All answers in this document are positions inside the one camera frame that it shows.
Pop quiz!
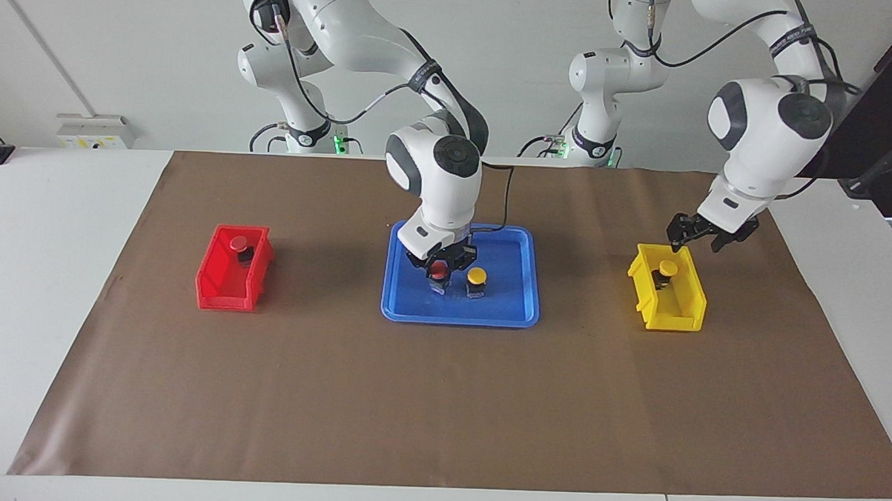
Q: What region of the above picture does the blue plastic tray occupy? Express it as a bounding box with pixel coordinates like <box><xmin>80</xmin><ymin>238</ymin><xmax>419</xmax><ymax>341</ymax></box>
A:
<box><xmin>380</xmin><ymin>219</ymin><xmax>544</xmax><ymax>329</ymax></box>

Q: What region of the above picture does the yellow plastic storage bin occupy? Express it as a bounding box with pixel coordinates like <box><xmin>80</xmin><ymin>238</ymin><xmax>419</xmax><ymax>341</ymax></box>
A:
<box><xmin>626</xmin><ymin>243</ymin><xmax>710</xmax><ymax>334</ymax></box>

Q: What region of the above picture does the brown paper table mat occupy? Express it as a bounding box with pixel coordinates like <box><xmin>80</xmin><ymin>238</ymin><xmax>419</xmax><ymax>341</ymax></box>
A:
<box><xmin>7</xmin><ymin>145</ymin><xmax>892</xmax><ymax>501</ymax></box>

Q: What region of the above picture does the red plastic storage bin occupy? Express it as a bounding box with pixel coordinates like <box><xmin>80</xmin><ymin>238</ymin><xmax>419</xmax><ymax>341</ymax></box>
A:
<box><xmin>195</xmin><ymin>223</ymin><xmax>276</xmax><ymax>313</ymax></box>

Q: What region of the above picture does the black monitor panel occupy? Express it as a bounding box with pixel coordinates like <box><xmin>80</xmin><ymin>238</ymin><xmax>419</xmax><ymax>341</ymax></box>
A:
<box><xmin>797</xmin><ymin>19</ymin><xmax>892</xmax><ymax>219</ymax></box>

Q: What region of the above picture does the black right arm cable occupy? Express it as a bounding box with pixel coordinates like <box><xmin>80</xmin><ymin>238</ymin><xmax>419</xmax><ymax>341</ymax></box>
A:
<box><xmin>241</xmin><ymin>0</ymin><xmax>522</xmax><ymax>235</ymax></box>

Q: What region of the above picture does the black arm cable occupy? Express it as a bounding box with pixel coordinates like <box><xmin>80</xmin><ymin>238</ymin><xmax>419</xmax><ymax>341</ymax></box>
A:
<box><xmin>241</xmin><ymin>0</ymin><xmax>522</xmax><ymax>235</ymax></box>
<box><xmin>604</xmin><ymin>0</ymin><xmax>868</xmax><ymax>202</ymax></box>

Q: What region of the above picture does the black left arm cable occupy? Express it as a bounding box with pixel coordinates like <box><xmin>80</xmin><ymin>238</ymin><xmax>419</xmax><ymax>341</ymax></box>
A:
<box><xmin>604</xmin><ymin>0</ymin><xmax>868</xmax><ymax>202</ymax></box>

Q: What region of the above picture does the white wall socket box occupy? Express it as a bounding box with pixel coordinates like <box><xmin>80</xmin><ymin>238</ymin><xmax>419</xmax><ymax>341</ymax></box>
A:
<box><xmin>55</xmin><ymin>113</ymin><xmax>136</xmax><ymax>150</ymax></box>

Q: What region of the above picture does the white wall cable conduit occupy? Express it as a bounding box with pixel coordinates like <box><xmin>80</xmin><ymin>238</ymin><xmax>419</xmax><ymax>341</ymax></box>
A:
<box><xmin>0</xmin><ymin>0</ymin><xmax>101</xmax><ymax>117</ymax></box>

